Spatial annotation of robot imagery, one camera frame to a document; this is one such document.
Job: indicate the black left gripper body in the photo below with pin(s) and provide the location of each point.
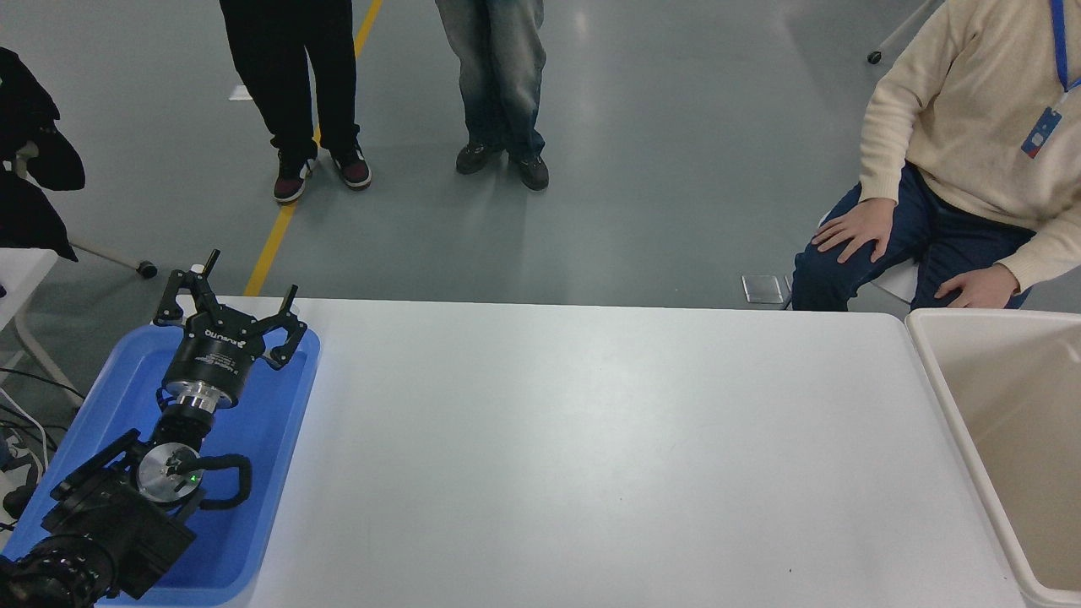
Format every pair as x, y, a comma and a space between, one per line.
213, 355

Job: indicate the seated person's right hand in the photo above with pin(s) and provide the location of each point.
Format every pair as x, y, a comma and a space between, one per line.
853, 228

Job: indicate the seated person's left hand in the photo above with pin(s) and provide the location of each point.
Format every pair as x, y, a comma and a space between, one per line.
984, 287

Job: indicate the chair leg with caster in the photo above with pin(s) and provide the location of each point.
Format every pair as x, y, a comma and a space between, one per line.
110, 256
895, 38

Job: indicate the blue plastic tray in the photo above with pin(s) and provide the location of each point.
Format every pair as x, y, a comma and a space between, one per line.
270, 439

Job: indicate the white side table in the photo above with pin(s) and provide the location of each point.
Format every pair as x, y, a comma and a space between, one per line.
21, 274

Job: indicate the black garment on chair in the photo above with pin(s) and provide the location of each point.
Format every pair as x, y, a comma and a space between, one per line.
29, 152

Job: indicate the standing person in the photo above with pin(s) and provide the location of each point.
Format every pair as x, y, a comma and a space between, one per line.
498, 76
287, 76

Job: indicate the silver floor plate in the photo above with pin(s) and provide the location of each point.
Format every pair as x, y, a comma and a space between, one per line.
763, 288

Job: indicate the seated person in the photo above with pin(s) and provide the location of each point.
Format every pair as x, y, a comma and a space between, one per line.
954, 93

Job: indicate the large pale bin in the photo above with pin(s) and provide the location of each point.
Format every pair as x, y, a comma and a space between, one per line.
1013, 422

